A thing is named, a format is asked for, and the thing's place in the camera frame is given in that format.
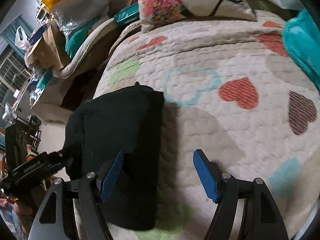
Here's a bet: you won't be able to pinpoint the floral print pillow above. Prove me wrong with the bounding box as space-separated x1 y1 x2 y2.
132 0 258 33

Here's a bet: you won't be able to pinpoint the window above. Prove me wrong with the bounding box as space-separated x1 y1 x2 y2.
0 40 30 105

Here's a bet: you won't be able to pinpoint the white plastic bag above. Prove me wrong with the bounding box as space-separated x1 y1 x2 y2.
15 26 34 52

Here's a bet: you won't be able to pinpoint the teal tissue packet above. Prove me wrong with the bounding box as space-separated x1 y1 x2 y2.
114 4 140 27

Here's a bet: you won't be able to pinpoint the teal curtain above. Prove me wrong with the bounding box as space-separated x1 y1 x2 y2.
0 15 28 45

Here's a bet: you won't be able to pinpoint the teal folded cloth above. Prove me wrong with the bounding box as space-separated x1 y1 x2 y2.
65 26 88 59

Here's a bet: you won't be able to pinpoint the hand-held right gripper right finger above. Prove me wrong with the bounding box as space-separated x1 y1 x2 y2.
194 149 289 240

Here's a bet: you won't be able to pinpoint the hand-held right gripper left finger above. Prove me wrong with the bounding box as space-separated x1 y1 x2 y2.
31 150 125 240

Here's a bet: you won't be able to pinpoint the cardboard box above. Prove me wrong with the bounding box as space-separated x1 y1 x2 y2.
25 25 70 70

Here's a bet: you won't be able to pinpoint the small white fan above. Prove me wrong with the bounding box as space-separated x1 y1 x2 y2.
2 102 18 125

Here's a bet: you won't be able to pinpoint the heart print quilted bedspread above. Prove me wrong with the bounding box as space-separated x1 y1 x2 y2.
75 10 318 240

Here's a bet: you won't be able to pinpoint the clear plastic bag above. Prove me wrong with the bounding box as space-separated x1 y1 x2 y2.
50 0 110 38

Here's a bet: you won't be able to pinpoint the black pants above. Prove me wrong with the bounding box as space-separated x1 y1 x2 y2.
61 81 165 232

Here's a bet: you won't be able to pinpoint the teal fleece blanket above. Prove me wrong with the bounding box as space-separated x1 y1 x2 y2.
282 9 320 90

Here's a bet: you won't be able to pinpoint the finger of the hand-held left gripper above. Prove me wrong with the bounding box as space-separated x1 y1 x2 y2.
47 151 73 167

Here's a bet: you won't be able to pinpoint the beige padded cushion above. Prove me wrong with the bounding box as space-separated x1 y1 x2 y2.
54 17 118 78

